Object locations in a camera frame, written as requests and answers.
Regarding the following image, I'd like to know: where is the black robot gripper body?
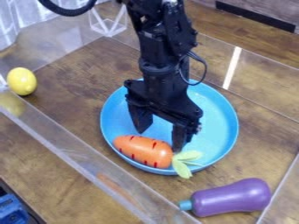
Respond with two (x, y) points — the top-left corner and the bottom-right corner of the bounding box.
(124, 58), (203, 132)

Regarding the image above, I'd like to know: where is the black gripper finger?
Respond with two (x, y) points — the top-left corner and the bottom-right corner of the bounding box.
(128, 104), (153, 134)
(172, 123), (198, 152)

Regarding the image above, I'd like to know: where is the orange toy carrot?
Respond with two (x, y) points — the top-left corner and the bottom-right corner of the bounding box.
(112, 135), (202, 179)

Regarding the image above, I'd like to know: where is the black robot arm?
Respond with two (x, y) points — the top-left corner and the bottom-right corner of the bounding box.
(116, 0), (203, 152)

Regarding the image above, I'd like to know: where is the blue round tray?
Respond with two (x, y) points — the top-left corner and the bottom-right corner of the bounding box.
(99, 83), (239, 175)

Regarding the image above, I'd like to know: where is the purple toy eggplant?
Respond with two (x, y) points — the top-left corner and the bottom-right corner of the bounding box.
(179, 178), (271, 217)

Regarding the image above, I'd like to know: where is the yellow toy lemon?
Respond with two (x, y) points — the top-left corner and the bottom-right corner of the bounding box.
(7, 67), (37, 96)

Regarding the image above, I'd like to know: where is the black baseboard strip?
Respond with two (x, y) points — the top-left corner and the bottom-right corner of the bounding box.
(215, 0), (295, 33)

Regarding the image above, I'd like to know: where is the white curtain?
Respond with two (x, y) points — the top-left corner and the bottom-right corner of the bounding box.
(0, 0), (80, 51)

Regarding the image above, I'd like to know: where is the blue plastic crate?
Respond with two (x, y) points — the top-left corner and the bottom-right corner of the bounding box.
(0, 193), (29, 224)

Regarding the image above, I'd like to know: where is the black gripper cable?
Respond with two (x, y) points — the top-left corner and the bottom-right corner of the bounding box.
(176, 50), (210, 88)

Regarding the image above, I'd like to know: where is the clear acrylic barrier wall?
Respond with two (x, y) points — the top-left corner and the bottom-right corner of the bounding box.
(0, 0), (299, 224)

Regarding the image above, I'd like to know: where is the thick black hose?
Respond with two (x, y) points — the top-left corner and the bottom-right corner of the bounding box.
(36, 0), (99, 18)

